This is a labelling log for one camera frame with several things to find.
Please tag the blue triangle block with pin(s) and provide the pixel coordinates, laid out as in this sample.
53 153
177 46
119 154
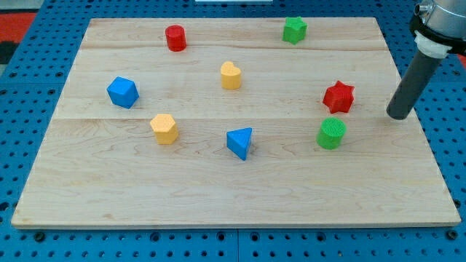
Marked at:
238 141

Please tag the blue cube block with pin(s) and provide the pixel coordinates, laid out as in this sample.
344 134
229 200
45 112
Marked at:
123 92

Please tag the yellow heart block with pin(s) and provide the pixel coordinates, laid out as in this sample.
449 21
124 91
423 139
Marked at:
230 76

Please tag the red cylinder block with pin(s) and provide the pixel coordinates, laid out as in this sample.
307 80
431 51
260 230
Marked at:
176 38

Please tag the red star block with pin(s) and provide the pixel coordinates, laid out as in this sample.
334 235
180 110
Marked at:
339 97

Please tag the green star block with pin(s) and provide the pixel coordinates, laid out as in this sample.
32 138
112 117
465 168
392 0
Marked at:
294 30

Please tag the green cylinder block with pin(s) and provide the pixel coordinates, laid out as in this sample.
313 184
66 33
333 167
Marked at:
331 132

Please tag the light wooden board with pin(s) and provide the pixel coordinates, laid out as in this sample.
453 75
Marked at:
100 166

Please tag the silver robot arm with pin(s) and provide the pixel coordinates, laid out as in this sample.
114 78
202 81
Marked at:
439 27

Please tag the yellow hexagon block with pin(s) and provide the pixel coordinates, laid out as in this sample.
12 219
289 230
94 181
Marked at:
165 129

